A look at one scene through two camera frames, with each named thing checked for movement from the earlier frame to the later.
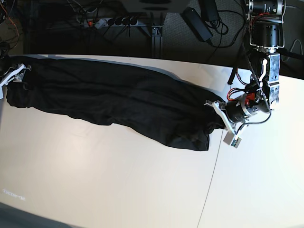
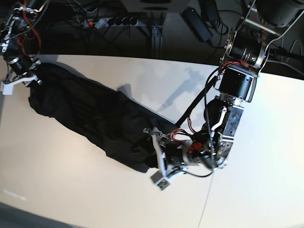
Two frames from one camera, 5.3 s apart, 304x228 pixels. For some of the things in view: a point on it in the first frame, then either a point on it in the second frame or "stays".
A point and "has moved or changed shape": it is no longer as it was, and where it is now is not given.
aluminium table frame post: (157, 41) stays
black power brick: (196, 23) stays
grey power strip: (99, 23) stays
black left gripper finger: (212, 126) → (146, 151)
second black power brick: (208, 10) stays
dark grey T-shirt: (133, 94) has moved or changed shape
